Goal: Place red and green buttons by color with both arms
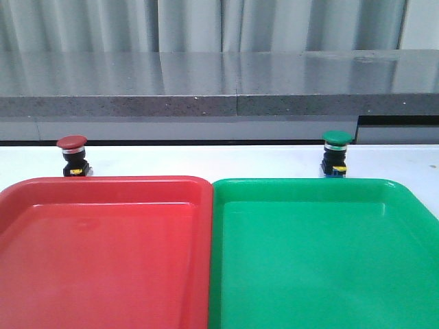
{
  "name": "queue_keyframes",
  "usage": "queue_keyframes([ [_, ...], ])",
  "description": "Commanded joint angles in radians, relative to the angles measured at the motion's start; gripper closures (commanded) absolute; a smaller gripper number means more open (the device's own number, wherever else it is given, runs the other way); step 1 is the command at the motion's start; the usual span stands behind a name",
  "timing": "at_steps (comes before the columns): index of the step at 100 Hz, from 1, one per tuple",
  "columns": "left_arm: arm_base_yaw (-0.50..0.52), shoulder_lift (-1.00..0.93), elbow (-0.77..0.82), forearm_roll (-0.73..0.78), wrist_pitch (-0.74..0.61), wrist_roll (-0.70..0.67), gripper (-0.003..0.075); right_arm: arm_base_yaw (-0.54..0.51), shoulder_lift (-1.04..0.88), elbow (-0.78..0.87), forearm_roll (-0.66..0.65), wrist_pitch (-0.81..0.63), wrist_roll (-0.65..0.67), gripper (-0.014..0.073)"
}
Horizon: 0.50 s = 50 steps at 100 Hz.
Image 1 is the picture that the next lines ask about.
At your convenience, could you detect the red mushroom push button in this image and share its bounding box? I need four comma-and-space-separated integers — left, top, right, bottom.
56, 135, 93, 177

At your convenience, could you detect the green plastic tray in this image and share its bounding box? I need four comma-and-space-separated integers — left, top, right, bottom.
209, 178, 438, 328

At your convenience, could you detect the green mushroom push button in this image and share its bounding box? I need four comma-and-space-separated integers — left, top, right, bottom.
320, 130, 353, 178

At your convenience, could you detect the red plastic tray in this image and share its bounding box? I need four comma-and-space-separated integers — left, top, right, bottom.
1, 176, 213, 328

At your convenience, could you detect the grey granite counter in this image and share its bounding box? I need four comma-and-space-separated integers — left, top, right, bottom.
1, 50, 438, 145

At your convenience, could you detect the white pleated curtain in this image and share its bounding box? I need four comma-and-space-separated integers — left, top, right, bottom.
1, 1, 407, 53

